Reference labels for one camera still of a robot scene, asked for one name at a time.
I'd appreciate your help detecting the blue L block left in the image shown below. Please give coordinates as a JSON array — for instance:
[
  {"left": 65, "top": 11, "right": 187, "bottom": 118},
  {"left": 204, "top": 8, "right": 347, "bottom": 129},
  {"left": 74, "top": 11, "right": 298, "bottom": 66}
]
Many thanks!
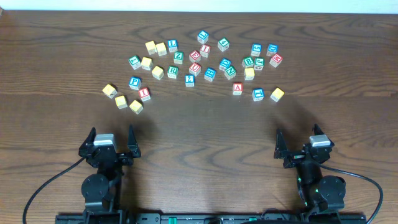
[{"left": 167, "top": 39, "right": 178, "bottom": 53}]

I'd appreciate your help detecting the yellow G block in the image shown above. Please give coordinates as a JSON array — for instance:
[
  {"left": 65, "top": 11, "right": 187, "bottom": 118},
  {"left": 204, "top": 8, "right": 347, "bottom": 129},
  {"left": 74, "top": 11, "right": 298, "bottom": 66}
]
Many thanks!
[{"left": 244, "top": 67, "right": 255, "bottom": 80}]

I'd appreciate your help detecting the green J block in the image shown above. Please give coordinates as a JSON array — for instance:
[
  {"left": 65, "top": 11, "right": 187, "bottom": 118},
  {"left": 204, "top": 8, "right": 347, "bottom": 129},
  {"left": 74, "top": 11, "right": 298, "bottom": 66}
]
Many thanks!
[{"left": 254, "top": 57, "right": 265, "bottom": 71}]

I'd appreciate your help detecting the yellow block lower right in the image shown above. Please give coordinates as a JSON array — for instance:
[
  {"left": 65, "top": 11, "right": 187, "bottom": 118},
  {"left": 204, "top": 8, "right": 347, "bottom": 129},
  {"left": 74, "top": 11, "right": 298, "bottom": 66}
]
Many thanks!
[{"left": 129, "top": 100, "right": 144, "bottom": 114}]

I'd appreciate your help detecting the green Z block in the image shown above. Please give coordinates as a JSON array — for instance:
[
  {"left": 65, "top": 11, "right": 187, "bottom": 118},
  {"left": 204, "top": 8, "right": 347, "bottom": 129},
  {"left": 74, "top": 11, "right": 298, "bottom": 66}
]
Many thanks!
[{"left": 174, "top": 51, "right": 184, "bottom": 65}]

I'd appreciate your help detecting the blue H block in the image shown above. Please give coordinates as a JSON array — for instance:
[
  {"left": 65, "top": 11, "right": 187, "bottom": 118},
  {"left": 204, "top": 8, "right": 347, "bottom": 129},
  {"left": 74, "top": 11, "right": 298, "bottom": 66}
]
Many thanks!
[{"left": 204, "top": 67, "right": 216, "bottom": 82}]

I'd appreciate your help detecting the blue T block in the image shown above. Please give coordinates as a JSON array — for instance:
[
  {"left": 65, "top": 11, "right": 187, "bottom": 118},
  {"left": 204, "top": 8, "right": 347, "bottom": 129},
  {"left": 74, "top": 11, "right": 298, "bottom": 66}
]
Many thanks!
[{"left": 252, "top": 88, "right": 264, "bottom": 101}]

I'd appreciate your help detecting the yellow block centre left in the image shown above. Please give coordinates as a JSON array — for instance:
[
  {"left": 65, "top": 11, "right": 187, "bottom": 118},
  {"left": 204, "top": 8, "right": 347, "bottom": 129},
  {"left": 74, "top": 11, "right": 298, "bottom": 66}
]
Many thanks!
[{"left": 152, "top": 66, "right": 164, "bottom": 80}]

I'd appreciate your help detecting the green L block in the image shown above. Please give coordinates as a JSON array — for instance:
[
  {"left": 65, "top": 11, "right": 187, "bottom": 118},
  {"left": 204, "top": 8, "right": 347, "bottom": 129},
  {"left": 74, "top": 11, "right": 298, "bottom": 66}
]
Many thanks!
[{"left": 128, "top": 55, "right": 141, "bottom": 70}]

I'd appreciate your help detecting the yellow block beside L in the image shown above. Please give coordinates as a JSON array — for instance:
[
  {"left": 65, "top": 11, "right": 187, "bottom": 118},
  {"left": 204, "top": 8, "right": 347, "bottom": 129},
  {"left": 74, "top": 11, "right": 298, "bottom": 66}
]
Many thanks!
[{"left": 141, "top": 57, "right": 153, "bottom": 70}]

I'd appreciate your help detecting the green B block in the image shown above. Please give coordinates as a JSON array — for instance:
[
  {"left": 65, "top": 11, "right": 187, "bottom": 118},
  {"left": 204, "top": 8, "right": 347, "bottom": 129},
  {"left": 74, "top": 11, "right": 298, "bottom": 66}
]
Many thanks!
[{"left": 242, "top": 57, "right": 254, "bottom": 68}]

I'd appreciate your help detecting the yellow block far left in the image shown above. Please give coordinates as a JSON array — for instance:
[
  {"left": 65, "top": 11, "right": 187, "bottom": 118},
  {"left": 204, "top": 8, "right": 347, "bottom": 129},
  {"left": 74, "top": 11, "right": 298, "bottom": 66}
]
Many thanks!
[{"left": 102, "top": 84, "right": 118, "bottom": 99}]

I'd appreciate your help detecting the red E block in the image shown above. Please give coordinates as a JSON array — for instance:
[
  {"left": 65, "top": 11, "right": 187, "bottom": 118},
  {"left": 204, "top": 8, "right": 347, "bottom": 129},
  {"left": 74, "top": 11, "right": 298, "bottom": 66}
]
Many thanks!
[{"left": 189, "top": 50, "right": 201, "bottom": 63}]

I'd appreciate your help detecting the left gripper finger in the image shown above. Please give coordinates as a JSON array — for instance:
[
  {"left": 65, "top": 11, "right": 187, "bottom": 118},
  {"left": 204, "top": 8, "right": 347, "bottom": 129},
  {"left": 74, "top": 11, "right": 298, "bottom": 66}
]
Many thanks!
[
  {"left": 127, "top": 124, "right": 138, "bottom": 153},
  {"left": 80, "top": 127, "right": 96, "bottom": 151}
]

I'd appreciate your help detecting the yellow block top left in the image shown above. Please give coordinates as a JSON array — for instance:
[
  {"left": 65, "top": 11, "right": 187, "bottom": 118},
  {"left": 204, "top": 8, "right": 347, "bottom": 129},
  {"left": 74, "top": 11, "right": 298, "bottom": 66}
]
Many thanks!
[{"left": 145, "top": 40, "right": 157, "bottom": 55}]

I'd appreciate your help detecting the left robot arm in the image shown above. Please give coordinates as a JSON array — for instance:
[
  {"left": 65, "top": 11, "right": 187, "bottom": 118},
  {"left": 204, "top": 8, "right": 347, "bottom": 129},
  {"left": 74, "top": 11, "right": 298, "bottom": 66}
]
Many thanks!
[{"left": 78, "top": 126, "right": 141, "bottom": 224}]

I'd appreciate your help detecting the yellow block top right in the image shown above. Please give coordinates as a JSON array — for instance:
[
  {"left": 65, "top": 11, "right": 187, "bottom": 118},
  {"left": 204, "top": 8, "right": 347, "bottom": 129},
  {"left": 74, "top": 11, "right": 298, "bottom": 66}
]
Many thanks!
[{"left": 155, "top": 42, "right": 167, "bottom": 57}]

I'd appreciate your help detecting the green N block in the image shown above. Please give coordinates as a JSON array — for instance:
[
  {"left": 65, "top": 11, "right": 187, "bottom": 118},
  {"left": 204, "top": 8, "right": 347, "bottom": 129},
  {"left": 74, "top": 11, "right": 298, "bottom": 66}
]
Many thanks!
[{"left": 224, "top": 65, "right": 236, "bottom": 80}]

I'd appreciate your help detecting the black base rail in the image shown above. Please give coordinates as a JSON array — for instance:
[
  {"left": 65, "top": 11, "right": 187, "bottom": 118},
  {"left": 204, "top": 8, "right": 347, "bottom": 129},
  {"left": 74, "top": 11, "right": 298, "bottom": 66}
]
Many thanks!
[{"left": 55, "top": 212, "right": 366, "bottom": 224}]

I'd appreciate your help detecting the red M block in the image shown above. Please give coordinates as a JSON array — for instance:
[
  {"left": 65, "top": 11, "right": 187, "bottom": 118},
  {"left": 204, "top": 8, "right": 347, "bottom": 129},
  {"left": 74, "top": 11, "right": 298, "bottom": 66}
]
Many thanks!
[{"left": 269, "top": 54, "right": 283, "bottom": 68}]

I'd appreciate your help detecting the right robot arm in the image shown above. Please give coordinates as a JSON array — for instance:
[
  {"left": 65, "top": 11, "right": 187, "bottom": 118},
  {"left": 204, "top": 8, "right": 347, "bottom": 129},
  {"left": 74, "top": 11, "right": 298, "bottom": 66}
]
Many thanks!
[{"left": 274, "top": 124, "right": 346, "bottom": 223}]

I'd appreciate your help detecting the blue 2 block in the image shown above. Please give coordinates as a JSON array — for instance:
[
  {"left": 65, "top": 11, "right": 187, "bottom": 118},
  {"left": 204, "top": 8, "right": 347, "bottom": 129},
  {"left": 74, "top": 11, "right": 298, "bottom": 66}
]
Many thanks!
[{"left": 185, "top": 75, "right": 195, "bottom": 87}]

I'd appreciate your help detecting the green 4 block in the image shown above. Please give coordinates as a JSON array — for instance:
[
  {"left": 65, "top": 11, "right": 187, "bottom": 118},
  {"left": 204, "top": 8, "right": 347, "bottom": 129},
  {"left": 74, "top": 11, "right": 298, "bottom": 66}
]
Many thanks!
[{"left": 218, "top": 37, "right": 230, "bottom": 52}]

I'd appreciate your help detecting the red U block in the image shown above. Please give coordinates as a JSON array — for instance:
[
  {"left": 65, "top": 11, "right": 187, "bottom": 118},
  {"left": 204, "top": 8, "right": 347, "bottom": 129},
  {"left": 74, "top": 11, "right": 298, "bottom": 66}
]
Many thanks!
[{"left": 188, "top": 62, "right": 201, "bottom": 77}]

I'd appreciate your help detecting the blue P block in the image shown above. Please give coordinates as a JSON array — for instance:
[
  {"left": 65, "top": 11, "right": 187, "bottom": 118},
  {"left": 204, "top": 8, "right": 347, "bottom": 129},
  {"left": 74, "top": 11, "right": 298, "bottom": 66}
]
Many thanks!
[{"left": 129, "top": 77, "right": 142, "bottom": 90}]

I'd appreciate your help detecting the yellow block far right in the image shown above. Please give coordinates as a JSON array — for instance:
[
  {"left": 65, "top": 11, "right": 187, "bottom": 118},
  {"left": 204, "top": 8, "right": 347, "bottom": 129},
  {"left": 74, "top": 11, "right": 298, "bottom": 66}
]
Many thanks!
[{"left": 270, "top": 88, "right": 285, "bottom": 103}]

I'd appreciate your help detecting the blue D block right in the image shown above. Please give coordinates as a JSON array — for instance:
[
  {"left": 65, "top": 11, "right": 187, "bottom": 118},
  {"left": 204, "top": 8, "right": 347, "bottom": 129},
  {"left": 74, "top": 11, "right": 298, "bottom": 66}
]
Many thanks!
[{"left": 266, "top": 44, "right": 278, "bottom": 57}]

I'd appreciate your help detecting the green R block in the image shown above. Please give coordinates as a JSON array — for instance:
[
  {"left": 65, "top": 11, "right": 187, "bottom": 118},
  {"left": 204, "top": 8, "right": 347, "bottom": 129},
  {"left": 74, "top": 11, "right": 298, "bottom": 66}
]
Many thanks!
[{"left": 167, "top": 66, "right": 178, "bottom": 79}]

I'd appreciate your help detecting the red A block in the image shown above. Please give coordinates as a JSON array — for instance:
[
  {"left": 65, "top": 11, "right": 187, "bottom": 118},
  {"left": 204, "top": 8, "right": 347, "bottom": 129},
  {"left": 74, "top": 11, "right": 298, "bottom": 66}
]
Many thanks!
[{"left": 233, "top": 83, "right": 243, "bottom": 95}]

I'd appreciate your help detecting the yellow block lower middle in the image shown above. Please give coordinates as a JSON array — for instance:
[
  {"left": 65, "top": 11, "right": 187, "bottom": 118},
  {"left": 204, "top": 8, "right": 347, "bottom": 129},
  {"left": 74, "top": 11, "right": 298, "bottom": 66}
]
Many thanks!
[{"left": 115, "top": 95, "right": 127, "bottom": 109}]

